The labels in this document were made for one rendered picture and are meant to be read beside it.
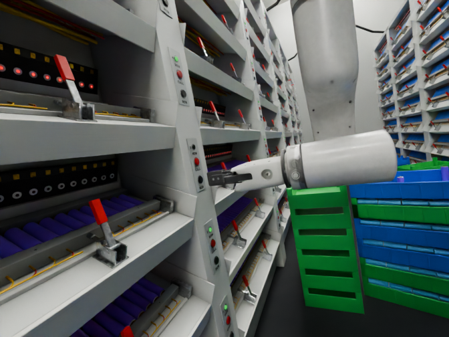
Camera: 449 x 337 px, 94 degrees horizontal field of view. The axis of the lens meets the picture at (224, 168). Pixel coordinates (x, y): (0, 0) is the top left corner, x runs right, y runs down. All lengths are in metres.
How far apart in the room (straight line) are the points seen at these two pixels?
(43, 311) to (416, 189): 0.93
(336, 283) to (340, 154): 0.67
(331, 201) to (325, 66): 0.55
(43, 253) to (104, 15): 0.35
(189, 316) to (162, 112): 0.42
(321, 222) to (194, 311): 0.54
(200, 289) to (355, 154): 0.42
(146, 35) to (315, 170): 0.40
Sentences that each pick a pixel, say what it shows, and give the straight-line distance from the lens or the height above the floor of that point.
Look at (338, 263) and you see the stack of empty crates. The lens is 0.94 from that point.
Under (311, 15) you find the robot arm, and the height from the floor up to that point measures 0.84.
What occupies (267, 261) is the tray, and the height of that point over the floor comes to 0.15.
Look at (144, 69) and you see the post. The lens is 0.52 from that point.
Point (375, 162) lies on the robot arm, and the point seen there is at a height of 0.61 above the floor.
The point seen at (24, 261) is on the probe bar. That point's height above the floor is 0.58.
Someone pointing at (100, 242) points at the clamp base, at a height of 0.57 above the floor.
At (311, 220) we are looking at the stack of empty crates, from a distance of 0.87.
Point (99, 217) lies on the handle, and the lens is 0.35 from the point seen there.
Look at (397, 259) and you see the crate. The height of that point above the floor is 0.18.
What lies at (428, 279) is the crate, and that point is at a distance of 1.04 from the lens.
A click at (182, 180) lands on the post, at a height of 0.62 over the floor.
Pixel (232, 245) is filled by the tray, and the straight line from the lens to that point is 0.74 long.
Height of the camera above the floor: 0.66
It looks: 5 degrees down
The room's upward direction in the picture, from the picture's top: 11 degrees counter-clockwise
